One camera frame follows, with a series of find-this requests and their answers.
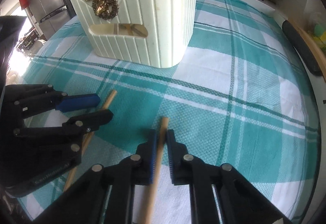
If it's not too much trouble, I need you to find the wooden chopstick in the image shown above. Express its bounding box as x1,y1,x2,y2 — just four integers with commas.
140,117,169,224

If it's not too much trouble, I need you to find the teal white checkered tablecloth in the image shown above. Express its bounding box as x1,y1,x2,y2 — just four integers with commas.
22,0,320,223

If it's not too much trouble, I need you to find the cream ribbed utensil holder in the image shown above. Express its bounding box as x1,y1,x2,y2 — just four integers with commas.
71,0,196,68

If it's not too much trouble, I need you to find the wooden cutting board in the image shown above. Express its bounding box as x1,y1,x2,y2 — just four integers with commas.
282,20,325,79

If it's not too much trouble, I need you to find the plastic bag with fruit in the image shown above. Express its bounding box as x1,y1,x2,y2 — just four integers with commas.
308,12,325,53

